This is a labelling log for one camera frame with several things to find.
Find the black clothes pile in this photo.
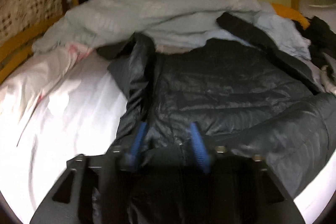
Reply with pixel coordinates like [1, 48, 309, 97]
[293, 16, 335, 69]

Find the wooden bunk bed frame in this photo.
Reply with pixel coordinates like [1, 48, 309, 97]
[0, 0, 301, 85]

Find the light grey-blue duvet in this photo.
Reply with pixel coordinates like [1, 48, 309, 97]
[33, 0, 310, 60]

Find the orange pillow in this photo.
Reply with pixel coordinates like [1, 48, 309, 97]
[272, 3, 310, 30]

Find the white pink pillow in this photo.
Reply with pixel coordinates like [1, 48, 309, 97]
[1, 42, 93, 134]

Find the black puffer down jacket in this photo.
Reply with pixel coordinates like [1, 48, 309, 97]
[90, 11, 336, 224]

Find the cream folded garment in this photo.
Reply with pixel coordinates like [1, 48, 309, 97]
[320, 52, 336, 95]

